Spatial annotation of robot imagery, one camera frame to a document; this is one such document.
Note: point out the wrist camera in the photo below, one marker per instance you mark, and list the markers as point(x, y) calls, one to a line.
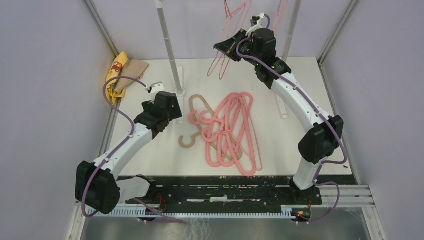
point(258, 22)
point(154, 89)

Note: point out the yellow printed cloth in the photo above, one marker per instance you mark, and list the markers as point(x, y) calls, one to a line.
point(114, 72)

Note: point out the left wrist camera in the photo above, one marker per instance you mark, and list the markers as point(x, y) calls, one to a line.
point(154, 89)

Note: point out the beige cloth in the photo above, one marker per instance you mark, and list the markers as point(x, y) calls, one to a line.
point(135, 69)

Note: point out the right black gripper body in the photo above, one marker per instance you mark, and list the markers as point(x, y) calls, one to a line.
point(246, 47)

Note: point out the left rack pole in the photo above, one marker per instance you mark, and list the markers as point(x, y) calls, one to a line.
point(159, 4)

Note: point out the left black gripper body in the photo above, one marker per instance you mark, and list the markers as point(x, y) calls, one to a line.
point(175, 113)

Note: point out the right rack pole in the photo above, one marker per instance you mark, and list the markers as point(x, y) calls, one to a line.
point(291, 29)

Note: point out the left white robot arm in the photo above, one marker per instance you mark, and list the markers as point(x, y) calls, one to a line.
point(97, 184)

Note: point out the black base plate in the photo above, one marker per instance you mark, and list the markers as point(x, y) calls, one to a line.
point(227, 194)

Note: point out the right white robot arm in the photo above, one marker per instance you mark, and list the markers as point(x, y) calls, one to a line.
point(322, 142)

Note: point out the white cable duct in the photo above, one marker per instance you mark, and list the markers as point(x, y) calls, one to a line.
point(139, 211)

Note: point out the rack pole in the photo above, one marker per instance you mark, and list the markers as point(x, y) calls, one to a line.
point(291, 29)
point(159, 4)

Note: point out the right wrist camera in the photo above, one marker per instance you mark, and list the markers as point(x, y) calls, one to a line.
point(258, 22)

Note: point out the right rack foot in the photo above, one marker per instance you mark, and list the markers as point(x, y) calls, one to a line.
point(281, 107)

